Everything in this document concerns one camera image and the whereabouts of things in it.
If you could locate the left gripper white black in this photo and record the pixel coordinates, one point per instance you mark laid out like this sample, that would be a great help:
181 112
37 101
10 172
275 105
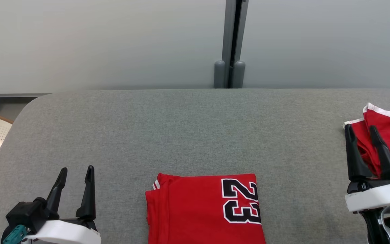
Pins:
66 234

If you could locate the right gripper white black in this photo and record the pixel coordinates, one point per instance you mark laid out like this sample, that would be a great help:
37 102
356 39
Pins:
377 196

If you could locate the red jersey shirt white sleeves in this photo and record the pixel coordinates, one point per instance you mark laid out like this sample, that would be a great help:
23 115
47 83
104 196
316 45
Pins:
188 210

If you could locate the grey metal floor rail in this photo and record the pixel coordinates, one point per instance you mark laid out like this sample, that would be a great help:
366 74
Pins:
22 96

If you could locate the grey metal partition post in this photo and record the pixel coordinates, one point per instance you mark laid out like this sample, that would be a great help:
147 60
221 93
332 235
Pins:
230 40

